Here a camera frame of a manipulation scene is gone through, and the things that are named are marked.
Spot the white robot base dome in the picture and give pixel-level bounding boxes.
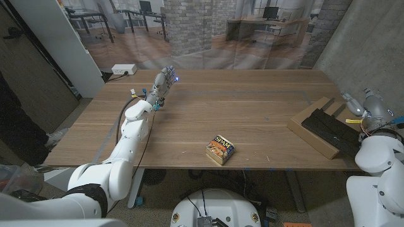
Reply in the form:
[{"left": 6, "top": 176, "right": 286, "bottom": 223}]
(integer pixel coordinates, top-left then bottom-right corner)
[{"left": 169, "top": 188, "right": 262, "bottom": 227}]

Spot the brown cardboard box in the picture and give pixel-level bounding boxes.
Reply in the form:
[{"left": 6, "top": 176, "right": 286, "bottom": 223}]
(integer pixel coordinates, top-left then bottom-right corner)
[{"left": 286, "top": 96, "right": 364, "bottom": 160}]

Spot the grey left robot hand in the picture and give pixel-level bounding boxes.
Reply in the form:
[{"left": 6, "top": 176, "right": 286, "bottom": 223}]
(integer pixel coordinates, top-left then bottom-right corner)
[{"left": 145, "top": 65, "right": 179, "bottom": 108}]

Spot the white table leg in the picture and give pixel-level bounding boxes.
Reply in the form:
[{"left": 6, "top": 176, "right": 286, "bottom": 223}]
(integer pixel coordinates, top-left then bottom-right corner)
[{"left": 127, "top": 168, "right": 145, "bottom": 209}]

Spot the white panel board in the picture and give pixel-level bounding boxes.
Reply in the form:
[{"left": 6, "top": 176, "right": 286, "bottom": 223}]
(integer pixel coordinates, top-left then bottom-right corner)
[{"left": 9, "top": 0, "right": 105, "bottom": 98}]

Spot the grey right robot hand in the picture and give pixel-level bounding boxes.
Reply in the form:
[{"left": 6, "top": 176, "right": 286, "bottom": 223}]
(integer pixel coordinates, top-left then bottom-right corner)
[{"left": 340, "top": 88, "right": 398, "bottom": 133}]

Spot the white robot torso edge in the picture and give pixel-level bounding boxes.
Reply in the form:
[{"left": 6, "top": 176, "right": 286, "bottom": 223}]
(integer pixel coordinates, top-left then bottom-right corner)
[{"left": 0, "top": 219, "right": 127, "bottom": 227}]

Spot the dark wooden door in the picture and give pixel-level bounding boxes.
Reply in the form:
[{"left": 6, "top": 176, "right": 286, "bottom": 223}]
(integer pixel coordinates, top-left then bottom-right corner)
[{"left": 0, "top": 0, "right": 80, "bottom": 133}]

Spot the black router with antennas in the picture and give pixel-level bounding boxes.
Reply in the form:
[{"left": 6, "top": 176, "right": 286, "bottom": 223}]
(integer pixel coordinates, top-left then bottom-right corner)
[{"left": 301, "top": 97, "right": 364, "bottom": 158}]

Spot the clear plastic bin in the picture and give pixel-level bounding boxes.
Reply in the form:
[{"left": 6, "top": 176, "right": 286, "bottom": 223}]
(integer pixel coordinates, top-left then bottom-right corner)
[{"left": 0, "top": 163, "right": 44, "bottom": 196}]

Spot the black door handle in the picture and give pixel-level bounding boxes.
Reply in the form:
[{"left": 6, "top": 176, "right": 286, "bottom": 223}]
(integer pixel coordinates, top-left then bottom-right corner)
[{"left": 3, "top": 26, "right": 25, "bottom": 40}]

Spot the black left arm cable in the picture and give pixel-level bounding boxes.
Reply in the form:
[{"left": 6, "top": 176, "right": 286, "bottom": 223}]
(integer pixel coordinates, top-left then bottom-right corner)
[{"left": 115, "top": 96, "right": 146, "bottom": 146}]

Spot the white power strip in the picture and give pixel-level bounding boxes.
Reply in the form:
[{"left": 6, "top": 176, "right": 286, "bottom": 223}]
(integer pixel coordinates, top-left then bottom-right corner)
[{"left": 111, "top": 64, "right": 138, "bottom": 76}]

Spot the grey table leg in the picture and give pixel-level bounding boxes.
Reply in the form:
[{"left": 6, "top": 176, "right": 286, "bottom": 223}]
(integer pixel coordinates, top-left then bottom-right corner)
[{"left": 285, "top": 170, "right": 306, "bottom": 214}]

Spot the spam can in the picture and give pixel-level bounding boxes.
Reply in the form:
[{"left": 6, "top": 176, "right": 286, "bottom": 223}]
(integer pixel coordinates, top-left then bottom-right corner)
[{"left": 205, "top": 134, "right": 235, "bottom": 166}]

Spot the person in dark trousers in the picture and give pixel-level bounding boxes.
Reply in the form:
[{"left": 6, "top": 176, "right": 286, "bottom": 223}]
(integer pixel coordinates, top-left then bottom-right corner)
[{"left": 0, "top": 72, "right": 69, "bottom": 168}]

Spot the black power strip cord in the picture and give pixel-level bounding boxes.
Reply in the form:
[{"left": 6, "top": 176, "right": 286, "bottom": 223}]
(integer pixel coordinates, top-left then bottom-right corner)
[{"left": 101, "top": 71, "right": 129, "bottom": 83}]

